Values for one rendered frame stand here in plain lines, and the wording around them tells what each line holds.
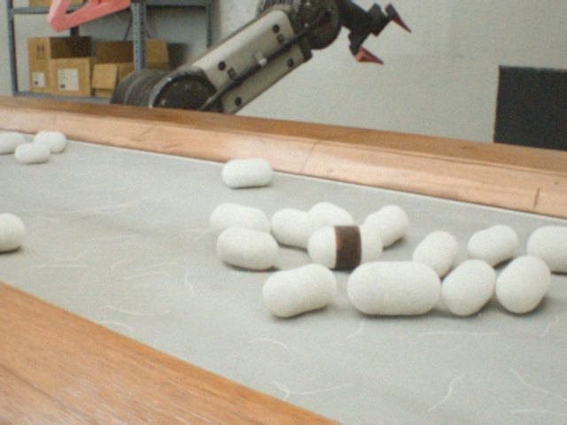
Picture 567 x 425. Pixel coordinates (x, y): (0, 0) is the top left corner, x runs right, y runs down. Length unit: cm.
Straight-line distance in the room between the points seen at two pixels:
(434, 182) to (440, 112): 212
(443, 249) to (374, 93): 244
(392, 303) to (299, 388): 6
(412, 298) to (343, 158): 27
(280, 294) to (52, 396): 12
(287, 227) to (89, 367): 19
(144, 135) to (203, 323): 42
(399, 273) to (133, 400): 14
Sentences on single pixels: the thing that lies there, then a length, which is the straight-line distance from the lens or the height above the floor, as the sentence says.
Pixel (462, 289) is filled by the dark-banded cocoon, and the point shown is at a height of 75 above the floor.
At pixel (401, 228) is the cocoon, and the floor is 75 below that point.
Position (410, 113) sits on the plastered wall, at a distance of 267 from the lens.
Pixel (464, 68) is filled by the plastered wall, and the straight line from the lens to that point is 256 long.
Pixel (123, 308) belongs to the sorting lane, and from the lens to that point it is 29.
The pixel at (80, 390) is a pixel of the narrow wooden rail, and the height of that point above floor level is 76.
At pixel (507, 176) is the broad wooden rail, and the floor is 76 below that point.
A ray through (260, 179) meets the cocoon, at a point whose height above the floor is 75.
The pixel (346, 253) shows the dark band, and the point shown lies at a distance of 32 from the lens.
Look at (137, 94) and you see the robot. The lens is 100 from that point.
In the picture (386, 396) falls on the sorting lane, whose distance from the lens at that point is 23.
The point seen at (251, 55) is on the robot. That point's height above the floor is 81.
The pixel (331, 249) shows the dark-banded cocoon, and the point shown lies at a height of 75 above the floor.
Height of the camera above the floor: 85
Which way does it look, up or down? 15 degrees down
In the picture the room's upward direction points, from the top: straight up
